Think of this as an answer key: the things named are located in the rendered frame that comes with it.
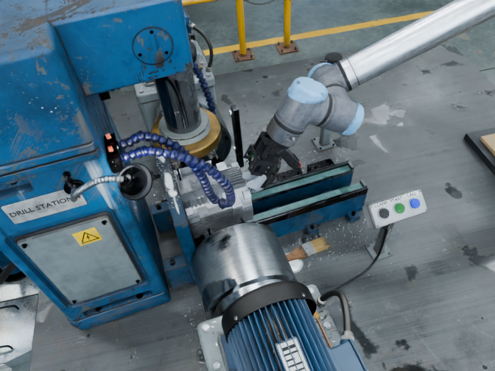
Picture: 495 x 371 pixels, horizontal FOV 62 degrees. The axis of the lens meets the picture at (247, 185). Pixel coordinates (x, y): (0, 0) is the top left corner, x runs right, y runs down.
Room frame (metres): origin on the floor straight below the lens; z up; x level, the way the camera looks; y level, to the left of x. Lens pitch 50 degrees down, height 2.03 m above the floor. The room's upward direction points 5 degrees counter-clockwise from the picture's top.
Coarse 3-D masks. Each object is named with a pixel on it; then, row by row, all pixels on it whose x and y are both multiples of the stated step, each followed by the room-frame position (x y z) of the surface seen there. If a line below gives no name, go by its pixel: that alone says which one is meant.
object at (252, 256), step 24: (216, 240) 0.57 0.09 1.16; (240, 240) 0.56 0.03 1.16; (264, 240) 0.56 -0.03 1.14; (192, 264) 0.55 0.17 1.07; (216, 264) 0.50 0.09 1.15; (240, 264) 0.49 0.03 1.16; (264, 264) 0.49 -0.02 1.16; (288, 264) 0.51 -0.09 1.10; (216, 288) 0.45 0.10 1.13; (240, 288) 0.43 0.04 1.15; (216, 312) 0.40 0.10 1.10
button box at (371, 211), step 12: (408, 192) 0.72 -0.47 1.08; (420, 192) 0.72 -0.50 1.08; (372, 204) 0.69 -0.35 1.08; (384, 204) 0.69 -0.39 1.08; (408, 204) 0.69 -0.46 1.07; (420, 204) 0.69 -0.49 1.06; (372, 216) 0.66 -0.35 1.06; (396, 216) 0.66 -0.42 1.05; (408, 216) 0.66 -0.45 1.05; (372, 228) 0.65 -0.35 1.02
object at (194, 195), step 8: (208, 160) 0.86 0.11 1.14; (184, 168) 0.84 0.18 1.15; (176, 176) 0.81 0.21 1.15; (184, 176) 0.83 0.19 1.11; (192, 176) 0.83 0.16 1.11; (208, 176) 0.83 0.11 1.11; (184, 184) 0.80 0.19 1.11; (192, 184) 0.79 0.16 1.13; (200, 184) 0.79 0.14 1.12; (216, 184) 0.76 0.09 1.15; (184, 192) 0.75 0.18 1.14; (192, 192) 0.75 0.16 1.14; (200, 192) 0.75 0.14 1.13; (216, 192) 0.76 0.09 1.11; (184, 200) 0.74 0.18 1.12; (192, 200) 0.74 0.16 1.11; (200, 200) 0.75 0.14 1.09; (208, 200) 0.75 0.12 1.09
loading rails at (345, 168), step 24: (336, 168) 0.99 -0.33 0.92; (264, 192) 0.90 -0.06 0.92; (288, 192) 0.91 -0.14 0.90; (312, 192) 0.93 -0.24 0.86; (336, 192) 0.87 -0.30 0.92; (360, 192) 0.87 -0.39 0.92; (264, 216) 0.80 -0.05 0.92; (288, 216) 0.79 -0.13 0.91; (312, 216) 0.82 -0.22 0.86; (336, 216) 0.85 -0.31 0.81
